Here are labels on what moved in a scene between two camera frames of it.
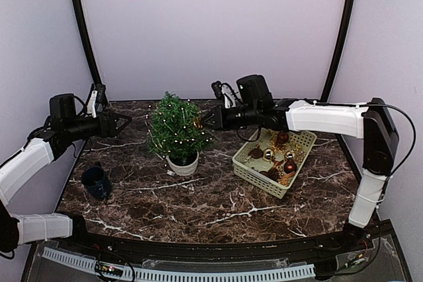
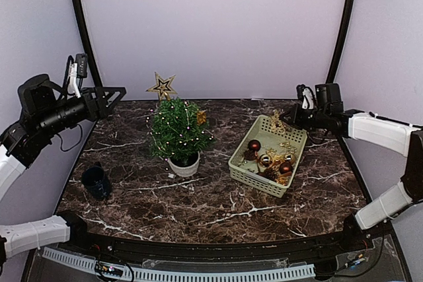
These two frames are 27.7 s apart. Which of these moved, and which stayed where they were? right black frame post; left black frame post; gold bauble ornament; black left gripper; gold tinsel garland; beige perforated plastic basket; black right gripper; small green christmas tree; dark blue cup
Moved: black right gripper; black left gripper; gold tinsel garland; gold bauble ornament; beige perforated plastic basket
Stayed: small green christmas tree; right black frame post; dark blue cup; left black frame post
